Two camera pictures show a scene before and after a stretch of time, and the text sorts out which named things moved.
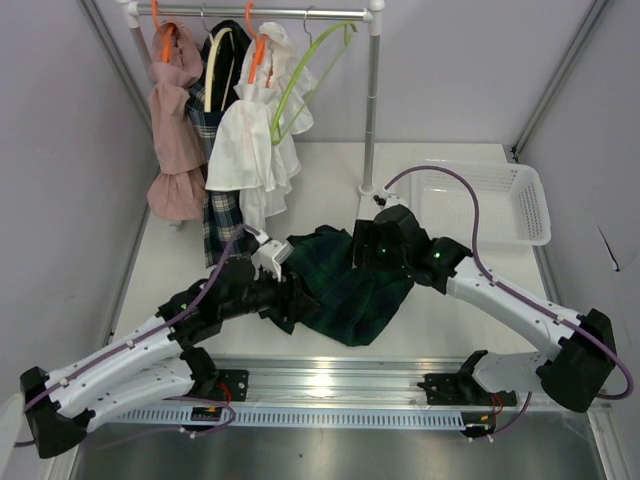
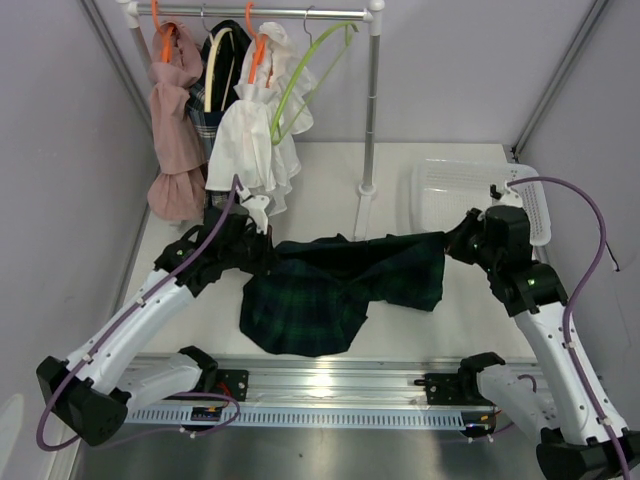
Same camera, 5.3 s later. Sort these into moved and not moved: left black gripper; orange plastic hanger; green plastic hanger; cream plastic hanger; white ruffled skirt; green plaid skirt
Moved: green plaid skirt; left black gripper
Not moved: green plastic hanger; cream plastic hanger; white ruffled skirt; orange plastic hanger
